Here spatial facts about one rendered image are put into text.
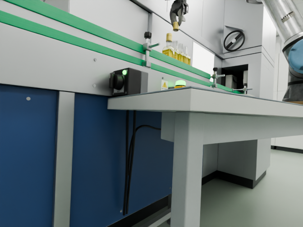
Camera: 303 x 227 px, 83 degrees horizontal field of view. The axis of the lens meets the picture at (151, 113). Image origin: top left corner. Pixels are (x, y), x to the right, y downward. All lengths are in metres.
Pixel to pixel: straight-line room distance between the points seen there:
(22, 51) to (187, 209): 0.46
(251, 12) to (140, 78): 1.81
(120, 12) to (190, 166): 0.91
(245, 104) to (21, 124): 0.48
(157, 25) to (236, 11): 1.24
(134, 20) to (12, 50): 0.76
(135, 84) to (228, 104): 0.28
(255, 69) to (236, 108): 1.66
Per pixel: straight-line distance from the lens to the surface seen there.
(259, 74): 1.97
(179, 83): 0.74
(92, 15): 0.96
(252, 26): 2.14
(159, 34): 1.20
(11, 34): 0.49
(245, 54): 2.06
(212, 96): 0.28
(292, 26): 0.90
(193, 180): 0.33
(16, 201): 0.53
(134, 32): 1.09
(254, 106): 0.39
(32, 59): 0.48
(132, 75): 0.50
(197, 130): 0.32
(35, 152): 0.50
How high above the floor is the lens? 0.71
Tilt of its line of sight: level
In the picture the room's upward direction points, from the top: 2 degrees clockwise
